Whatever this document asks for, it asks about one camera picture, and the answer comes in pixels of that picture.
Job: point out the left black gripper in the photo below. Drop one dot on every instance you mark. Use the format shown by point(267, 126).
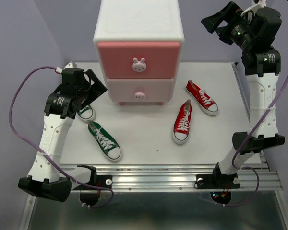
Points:
point(98, 88)

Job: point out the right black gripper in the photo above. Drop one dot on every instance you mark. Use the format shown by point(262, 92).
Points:
point(230, 12)

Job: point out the red sneaker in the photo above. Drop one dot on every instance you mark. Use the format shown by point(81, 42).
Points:
point(182, 124)
point(205, 102)

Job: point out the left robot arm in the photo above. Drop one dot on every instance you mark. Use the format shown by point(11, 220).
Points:
point(46, 179)

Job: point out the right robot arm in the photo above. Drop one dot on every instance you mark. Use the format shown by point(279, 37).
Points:
point(262, 69)

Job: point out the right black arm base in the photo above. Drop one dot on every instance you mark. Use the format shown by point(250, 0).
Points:
point(219, 187)

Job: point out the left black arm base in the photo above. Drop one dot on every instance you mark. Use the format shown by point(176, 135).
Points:
point(98, 194)

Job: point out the white shoe cabinet body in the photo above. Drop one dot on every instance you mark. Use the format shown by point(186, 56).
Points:
point(139, 21)

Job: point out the light pink lower drawer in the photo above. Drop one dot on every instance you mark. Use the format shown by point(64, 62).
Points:
point(140, 90)

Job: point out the green sneaker rear left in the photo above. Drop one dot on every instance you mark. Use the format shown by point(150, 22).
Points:
point(86, 114)

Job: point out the green sneaker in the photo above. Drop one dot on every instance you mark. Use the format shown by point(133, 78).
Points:
point(108, 145)
point(86, 114)

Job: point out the green sneaker front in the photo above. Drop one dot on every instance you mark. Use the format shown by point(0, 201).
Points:
point(108, 145)

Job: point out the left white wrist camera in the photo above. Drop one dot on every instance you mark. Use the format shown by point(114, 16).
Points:
point(70, 65)

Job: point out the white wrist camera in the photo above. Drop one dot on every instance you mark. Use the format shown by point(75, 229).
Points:
point(70, 65)
point(250, 12)

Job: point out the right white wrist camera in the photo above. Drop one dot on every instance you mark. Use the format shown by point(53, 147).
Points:
point(250, 12)

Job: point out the aluminium rail frame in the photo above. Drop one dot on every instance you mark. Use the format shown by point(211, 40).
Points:
point(153, 185)

